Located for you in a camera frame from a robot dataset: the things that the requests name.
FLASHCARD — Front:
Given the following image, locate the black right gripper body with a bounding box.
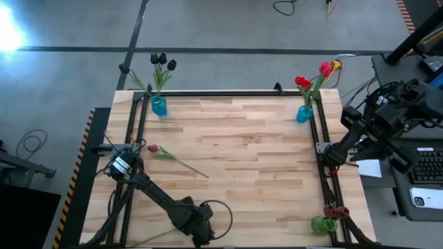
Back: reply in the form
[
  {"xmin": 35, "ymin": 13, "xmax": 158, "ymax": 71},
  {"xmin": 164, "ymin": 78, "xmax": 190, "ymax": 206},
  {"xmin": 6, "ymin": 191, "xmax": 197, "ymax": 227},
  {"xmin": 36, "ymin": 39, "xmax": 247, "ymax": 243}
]
[{"xmin": 341, "ymin": 104, "xmax": 422, "ymax": 175}]

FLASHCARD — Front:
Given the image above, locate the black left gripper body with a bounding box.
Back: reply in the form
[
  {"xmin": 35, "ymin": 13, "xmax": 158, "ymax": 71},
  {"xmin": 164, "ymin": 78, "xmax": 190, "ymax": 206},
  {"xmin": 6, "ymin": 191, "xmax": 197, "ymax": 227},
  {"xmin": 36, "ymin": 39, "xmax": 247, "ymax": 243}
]
[{"xmin": 170, "ymin": 195, "xmax": 216, "ymax": 232}]

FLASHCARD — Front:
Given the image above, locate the blue glass vase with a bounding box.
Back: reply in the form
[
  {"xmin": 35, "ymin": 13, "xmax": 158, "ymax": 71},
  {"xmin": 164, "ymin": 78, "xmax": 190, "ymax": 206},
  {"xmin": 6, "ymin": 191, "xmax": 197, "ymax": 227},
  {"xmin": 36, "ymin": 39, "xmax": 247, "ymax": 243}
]
[
  {"xmin": 150, "ymin": 95, "xmax": 168, "ymax": 118},
  {"xmin": 296, "ymin": 105, "xmax": 314, "ymax": 124}
]

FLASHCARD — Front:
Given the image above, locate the green glass vase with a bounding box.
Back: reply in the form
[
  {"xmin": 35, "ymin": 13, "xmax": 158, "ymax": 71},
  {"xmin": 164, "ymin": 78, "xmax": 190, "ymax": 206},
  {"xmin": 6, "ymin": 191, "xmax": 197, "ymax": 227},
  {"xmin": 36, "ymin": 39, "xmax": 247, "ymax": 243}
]
[{"xmin": 310, "ymin": 214, "xmax": 340, "ymax": 237}]

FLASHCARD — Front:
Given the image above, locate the white paper sheet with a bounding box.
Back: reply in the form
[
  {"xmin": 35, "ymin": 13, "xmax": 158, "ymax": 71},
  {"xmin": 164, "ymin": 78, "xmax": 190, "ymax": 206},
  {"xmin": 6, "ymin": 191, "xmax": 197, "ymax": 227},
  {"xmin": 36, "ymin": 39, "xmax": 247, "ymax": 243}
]
[{"xmin": 356, "ymin": 158, "xmax": 382, "ymax": 178}]

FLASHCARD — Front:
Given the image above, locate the grey desk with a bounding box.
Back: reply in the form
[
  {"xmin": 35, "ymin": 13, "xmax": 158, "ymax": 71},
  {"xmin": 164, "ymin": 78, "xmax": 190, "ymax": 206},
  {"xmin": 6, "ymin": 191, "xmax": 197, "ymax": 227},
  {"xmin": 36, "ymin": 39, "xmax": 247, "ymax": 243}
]
[
  {"xmin": 383, "ymin": 138, "xmax": 443, "ymax": 222},
  {"xmin": 372, "ymin": 53, "xmax": 443, "ymax": 139}
]

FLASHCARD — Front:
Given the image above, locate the black keyboard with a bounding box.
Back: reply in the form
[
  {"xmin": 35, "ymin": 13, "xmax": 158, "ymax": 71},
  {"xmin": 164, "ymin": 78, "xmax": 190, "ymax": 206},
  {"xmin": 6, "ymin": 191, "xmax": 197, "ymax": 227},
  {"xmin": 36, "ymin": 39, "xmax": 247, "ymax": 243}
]
[{"xmin": 410, "ymin": 147, "xmax": 443, "ymax": 185}]

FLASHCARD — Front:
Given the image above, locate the white phone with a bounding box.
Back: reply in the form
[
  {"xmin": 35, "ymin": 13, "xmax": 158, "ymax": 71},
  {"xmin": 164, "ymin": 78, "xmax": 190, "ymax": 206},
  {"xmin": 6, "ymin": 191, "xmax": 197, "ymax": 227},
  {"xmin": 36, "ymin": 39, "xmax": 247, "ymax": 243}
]
[{"xmin": 408, "ymin": 186, "xmax": 443, "ymax": 210}]

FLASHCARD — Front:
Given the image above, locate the monitor with blue screen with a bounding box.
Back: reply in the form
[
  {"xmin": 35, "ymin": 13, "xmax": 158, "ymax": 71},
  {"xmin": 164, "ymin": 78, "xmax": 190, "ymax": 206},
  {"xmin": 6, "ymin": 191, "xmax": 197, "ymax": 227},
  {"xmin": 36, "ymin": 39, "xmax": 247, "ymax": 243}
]
[{"xmin": 428, "ymin": 71, "xmax": 443, "ymax": 89}]

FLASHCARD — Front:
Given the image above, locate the black power adapter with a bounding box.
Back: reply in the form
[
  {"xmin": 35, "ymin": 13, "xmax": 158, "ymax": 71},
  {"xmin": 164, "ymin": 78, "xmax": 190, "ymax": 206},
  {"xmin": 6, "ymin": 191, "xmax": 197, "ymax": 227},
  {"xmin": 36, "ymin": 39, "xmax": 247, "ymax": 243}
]
[{"xmin": 418, "ymin": 55, "xmax": 443, "ymax": 73}]

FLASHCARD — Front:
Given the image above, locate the black platform with hazard stripes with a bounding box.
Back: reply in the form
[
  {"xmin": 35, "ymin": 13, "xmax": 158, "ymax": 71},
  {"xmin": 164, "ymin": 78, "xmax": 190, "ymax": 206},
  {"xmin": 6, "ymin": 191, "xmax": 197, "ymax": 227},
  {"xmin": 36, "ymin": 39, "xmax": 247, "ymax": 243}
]
[{"xmin": 51, "ymin": 107, "xmax": 111, "ymax": 249}]

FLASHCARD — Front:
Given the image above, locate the black box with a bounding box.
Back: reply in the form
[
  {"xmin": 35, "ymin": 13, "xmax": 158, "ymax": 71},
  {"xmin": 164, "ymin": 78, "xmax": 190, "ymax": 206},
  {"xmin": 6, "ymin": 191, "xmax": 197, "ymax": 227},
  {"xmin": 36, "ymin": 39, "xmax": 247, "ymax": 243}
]
[{"xmin": 0, "ymin": 183, "xmax": 62, "ymax": 249}]

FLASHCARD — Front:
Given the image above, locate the grey metal stand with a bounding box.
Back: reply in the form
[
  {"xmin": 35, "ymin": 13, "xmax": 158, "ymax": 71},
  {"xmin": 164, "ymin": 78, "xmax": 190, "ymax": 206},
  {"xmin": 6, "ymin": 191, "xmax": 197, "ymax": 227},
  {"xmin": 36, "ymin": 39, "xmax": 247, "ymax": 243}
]
[{"xmin": 0, "ymin": 140, "xmax": 57, "ymax": 190}]

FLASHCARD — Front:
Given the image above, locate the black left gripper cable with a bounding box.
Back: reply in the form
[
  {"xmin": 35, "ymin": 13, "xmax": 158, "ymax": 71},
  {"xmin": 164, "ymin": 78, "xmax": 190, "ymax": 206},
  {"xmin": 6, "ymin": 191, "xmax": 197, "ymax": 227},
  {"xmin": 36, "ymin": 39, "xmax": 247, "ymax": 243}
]
[{"xmin": 200, "ymin": 199, "xmax": 234, "ymax": 240}]

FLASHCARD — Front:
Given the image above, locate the black cable bundle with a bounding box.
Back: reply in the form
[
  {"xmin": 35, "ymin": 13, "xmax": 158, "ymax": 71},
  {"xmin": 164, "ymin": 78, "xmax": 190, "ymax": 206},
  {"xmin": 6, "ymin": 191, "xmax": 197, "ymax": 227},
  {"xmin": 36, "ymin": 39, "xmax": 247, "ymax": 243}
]
[{"xmin": 82, "ymin": 188, "xmax": 136, "ymax": 247}]

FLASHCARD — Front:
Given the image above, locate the black diagonal post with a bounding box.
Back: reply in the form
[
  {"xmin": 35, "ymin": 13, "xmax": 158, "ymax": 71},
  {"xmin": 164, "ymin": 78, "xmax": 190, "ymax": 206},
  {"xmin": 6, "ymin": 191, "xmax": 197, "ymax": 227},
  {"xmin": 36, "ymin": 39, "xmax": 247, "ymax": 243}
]
[{"xmin": 385, "ymin": 5, "xmax": 443, "ymax": 66}]

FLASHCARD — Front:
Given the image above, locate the black floor cable loop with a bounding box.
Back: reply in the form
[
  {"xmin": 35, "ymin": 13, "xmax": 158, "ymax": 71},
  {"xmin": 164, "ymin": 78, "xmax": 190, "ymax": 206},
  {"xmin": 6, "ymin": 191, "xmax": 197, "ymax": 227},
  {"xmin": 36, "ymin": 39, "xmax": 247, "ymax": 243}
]
[{"xmin": 15, "ymin": 129, "xmax": 48, "ymax": 162}]

